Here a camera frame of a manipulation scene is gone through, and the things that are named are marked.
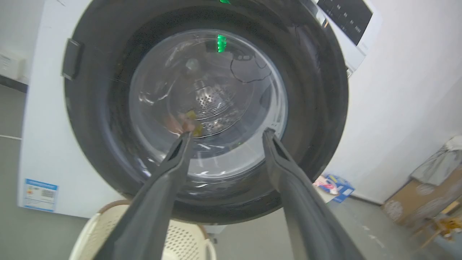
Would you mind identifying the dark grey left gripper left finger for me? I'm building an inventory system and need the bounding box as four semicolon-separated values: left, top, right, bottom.
93;131;194;260

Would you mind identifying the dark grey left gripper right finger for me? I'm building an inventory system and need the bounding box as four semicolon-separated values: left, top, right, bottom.
262;127;366;260

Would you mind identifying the round black washing machine door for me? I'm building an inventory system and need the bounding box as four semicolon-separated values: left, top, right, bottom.
61;0;349;225

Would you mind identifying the white front-loading washing machine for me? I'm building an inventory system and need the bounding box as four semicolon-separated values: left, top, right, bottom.
17;0;383;235

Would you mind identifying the black washing machine control panel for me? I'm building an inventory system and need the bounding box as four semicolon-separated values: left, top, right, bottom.
317;0;374;46

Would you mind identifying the blue and white detergent box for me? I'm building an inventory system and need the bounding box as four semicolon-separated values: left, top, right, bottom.
313;174;355;203

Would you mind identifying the cream perforated laundry basket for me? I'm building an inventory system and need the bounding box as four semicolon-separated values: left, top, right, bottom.
69;200;217;260

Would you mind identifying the brown cardboard box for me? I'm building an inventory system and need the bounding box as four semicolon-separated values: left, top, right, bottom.
383;170;462;228

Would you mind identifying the blue energy label sticker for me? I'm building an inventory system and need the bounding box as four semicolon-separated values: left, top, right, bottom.
23;178;58;212

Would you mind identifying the small wooden stool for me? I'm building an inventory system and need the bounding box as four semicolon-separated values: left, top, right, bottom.
410;200;462;250

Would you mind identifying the grey cloth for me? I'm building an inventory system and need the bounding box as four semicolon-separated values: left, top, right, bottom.
410;136;462;186

